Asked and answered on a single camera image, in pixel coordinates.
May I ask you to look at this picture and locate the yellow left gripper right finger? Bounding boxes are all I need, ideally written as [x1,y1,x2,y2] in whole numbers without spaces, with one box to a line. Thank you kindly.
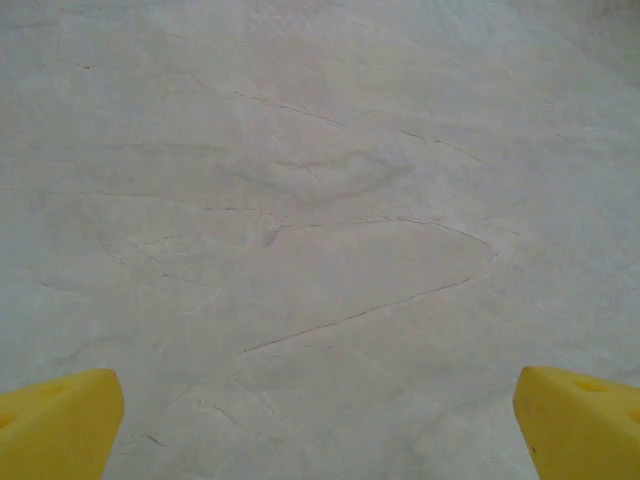
[514,365,640,480]

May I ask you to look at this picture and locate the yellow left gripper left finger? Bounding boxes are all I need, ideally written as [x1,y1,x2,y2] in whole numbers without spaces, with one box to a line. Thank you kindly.
[0,368,125,480]

